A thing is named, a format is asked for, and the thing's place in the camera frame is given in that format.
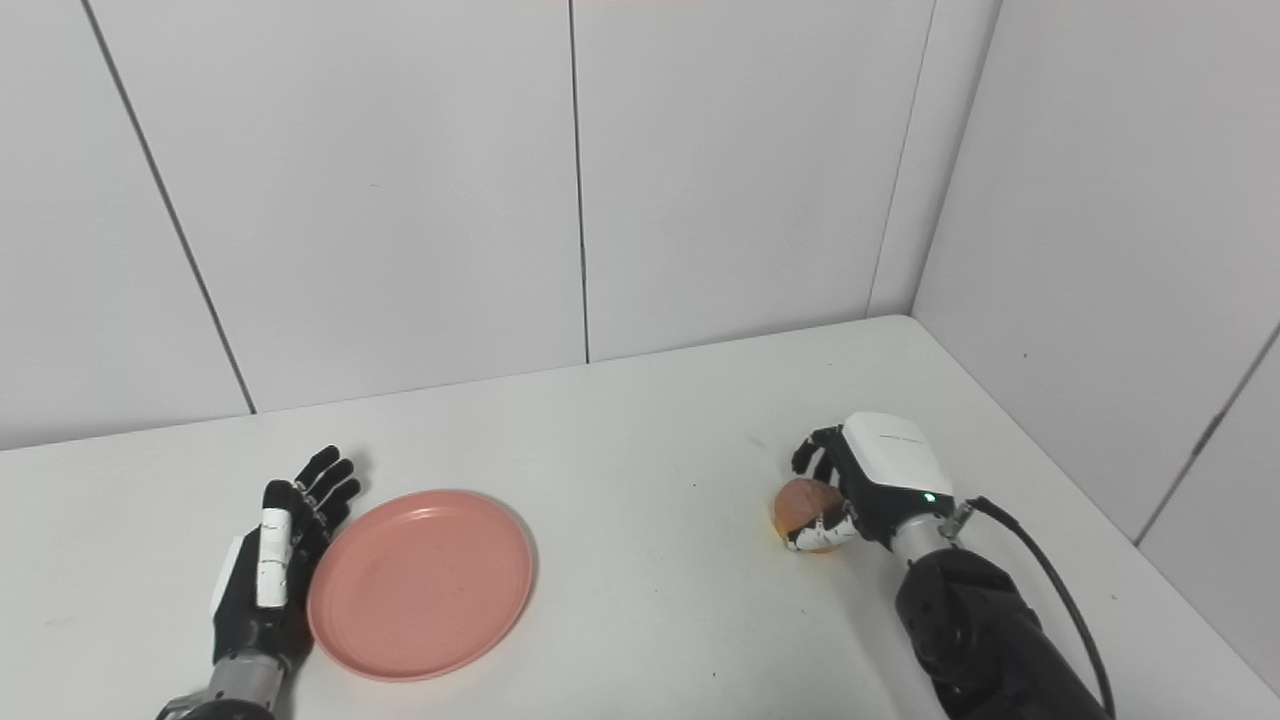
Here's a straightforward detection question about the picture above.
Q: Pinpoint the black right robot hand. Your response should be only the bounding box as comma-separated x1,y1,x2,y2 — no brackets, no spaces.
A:
785,412,956,553

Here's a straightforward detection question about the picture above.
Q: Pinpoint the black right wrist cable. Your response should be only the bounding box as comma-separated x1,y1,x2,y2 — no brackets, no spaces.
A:
940,497,1117,720

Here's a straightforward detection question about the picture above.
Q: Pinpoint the pink round plate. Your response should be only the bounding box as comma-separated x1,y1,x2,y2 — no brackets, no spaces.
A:
307,489,536,683

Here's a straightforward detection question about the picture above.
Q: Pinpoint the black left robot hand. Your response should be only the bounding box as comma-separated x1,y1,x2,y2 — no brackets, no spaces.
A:
210,446,362,669

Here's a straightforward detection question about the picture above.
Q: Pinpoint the glazed cream puff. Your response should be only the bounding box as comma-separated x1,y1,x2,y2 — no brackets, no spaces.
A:
772,478,861,554

